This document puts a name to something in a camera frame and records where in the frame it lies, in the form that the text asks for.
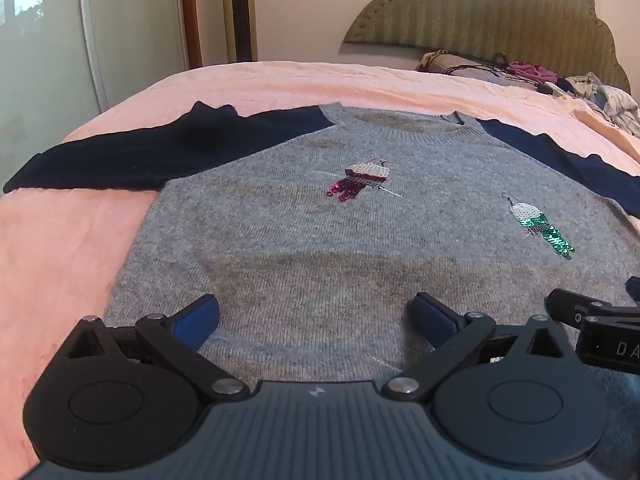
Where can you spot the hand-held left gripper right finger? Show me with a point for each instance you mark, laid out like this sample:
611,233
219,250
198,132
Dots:
432,319

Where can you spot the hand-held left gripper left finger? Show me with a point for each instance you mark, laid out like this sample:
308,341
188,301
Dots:
200,316

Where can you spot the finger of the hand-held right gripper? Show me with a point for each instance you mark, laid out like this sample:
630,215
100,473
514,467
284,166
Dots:
567,305
634,291

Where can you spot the grey sweater with navy sleeves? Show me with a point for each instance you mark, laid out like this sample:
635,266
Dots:
300,240

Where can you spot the pink bed sheet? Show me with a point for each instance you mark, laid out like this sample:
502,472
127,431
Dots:
60,250

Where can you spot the white patterned garment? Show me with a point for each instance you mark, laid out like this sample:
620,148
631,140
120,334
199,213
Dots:
612,100

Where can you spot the dark navy garment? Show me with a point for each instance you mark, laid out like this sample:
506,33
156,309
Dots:
562,87

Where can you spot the magenta garment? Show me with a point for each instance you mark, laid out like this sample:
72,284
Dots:
530,71

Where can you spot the white wardrobe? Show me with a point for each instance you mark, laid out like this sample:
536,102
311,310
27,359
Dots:
125,35

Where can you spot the gold and black tower fan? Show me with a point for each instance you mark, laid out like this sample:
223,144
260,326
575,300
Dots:
239,10

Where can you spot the olive quilted headboard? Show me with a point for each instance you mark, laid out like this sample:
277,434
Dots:
475,10

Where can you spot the wooden door frame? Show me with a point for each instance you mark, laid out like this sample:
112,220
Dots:
191,10

